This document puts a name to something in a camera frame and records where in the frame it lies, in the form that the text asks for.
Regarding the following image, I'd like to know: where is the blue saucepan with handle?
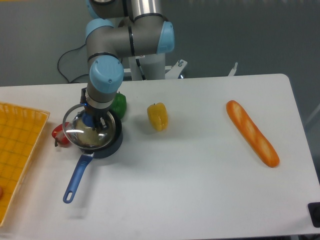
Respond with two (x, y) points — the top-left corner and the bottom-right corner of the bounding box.
(63, 110), (123, 204)

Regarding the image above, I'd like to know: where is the orange baguette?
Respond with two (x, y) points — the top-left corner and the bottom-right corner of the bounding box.
(225, 100), (280, 168)

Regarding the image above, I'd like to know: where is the black device at table edge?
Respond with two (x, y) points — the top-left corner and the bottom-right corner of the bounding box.
(307, 202), (320, 228)

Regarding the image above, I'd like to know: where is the red bell pepper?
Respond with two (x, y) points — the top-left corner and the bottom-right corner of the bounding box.
(51, 122), (70, 148)

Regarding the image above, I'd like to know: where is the yellow woven basket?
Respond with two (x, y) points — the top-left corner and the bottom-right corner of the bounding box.
(0, 102), (50, 226)

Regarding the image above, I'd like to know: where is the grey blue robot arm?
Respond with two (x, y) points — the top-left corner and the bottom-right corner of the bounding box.
(80, 0), (175, 129)

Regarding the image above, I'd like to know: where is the yellow bell pepper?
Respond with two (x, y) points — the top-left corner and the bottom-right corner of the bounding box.
(147, 102), (169, 132)

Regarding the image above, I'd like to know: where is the black cable on floor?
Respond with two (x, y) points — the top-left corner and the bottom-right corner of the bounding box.
(57, 42), (90, 84)

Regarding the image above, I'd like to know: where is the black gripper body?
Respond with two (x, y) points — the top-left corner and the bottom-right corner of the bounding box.
(80, 87), (110, 125)

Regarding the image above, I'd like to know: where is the glass pot lid blue knob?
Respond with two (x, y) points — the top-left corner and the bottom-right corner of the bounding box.
(62, 104), (116, 151)

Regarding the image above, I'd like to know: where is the green bell pepper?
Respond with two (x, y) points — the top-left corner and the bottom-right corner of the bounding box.
(110, 92), (127, 119)

